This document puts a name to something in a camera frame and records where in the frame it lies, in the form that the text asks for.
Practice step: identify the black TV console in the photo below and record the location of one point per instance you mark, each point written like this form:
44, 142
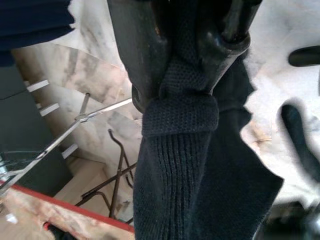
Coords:
22, 125

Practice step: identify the marble pattern folding table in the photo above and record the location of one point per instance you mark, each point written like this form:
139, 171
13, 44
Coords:
37, 212

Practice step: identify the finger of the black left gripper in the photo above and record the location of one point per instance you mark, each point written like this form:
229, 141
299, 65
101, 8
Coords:
305, 56
300, 140

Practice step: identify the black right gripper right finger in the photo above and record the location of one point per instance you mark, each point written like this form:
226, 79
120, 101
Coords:
220, 47

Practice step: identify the silver metal clothes rack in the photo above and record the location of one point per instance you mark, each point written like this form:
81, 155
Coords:
105, 109

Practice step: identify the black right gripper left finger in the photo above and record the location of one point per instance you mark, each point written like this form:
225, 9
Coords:
135, 50

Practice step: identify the black jacket with red trim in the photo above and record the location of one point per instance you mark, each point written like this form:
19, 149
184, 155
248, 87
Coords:
57, 235

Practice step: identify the navy polo shirt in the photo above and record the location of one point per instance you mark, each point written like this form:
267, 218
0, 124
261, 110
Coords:
30, 22

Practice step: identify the black printed T-shirt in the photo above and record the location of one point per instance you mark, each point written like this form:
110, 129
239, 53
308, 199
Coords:
180, 162

